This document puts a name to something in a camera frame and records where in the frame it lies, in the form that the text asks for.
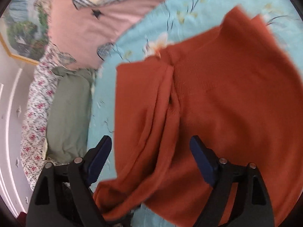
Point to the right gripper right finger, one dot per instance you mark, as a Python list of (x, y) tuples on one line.
[(252, 205)]

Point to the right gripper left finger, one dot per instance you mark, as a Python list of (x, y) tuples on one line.
[(62, 194)]

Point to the orange knit sweater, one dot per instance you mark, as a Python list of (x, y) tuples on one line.
[(234, 88)]

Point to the white floral pillow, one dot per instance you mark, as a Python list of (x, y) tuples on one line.
[(41, 92)]

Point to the green pillow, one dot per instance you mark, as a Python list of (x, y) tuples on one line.
[(69, 116)]

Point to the white wardrobe doors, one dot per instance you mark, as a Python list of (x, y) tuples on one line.
[(15, 82)]

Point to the gold-framed landscape painting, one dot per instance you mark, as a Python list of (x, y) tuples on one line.
[(24, 29)]

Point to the pink plaid-heart duvet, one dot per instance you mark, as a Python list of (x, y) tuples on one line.
[(83, 31)]

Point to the turquoise floral bed sheet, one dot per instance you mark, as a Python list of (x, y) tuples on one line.
[(174, 21)]

